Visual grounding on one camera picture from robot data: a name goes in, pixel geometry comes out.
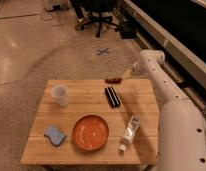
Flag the wooden table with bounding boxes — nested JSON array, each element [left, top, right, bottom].
[[21, 79, 159, 165]]

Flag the blue sponge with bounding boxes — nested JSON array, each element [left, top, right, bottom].
[[44, 125, 66, 146]]

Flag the white plastic bottle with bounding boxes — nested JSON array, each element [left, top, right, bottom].
[[119, 115, 140, 153]]

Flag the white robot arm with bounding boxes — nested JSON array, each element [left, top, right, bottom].
[[133, 50, 206, 171]]

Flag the white ceramic cup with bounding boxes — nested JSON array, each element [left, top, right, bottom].
[[51, 85, 68, 107]]

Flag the black office chair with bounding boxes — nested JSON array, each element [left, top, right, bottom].
[[70, 0, 117, 37]]

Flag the orange bowl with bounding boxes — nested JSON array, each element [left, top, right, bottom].
[[72, 115, 109, 151]]

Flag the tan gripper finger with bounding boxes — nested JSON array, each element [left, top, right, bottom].
[[121, 69, 132, 79]]

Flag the black striped block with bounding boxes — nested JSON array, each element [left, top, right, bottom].
[[105, 87, 120, 108]]

